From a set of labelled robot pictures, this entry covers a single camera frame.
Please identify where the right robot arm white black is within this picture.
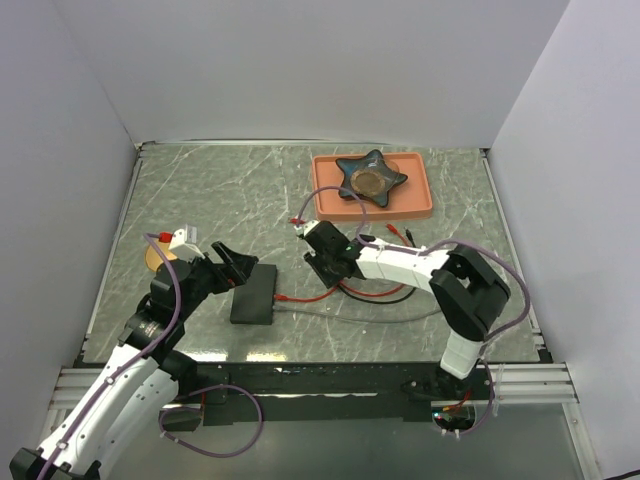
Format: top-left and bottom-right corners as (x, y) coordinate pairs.
(295, 220), (511, 399)

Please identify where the black network switch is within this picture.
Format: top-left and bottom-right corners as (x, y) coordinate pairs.
(230, 264), (278, 326)

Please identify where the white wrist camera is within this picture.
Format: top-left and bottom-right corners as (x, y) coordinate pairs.
(294, 220), (318, 238)
(158, 225), (204, 261)

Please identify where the salmon pink tray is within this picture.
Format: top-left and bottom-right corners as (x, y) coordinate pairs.
(311, 152), (433, 222)

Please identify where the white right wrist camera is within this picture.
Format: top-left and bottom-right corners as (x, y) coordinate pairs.
(294, 220), (318, 238)

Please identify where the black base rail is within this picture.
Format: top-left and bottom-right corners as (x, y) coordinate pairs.
(161, 361), (497, 431)

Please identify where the aluminium frame rail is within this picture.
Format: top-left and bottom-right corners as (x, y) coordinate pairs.
(48, 364), (579, 412)

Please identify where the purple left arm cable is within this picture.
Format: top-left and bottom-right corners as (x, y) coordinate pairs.
(37, 232), (182, 480)

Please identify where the dark blue star dish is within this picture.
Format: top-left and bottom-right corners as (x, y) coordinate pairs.
(335, 149), (408, 208)

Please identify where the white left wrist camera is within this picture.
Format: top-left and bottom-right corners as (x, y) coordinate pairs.
(158, 225), (204, 261)

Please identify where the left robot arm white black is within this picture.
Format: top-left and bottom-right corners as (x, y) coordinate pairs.
(9, 242), (258, 479)

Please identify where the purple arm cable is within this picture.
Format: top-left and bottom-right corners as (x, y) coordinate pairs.
(37, 232), (182, 480)
(294, 185), (532, 441)

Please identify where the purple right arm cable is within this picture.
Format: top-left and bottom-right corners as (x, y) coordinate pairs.
(294, 185), (532, 441)

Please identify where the red ethernet cable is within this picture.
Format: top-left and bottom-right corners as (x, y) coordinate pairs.
(273, 216), (346, 304)
(339, 223), (414, 299)

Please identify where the black ethernet cable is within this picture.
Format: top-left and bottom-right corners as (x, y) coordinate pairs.
(337, 228), (419, 306)

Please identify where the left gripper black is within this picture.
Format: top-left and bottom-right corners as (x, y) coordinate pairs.
(177, 240), (257, 320)

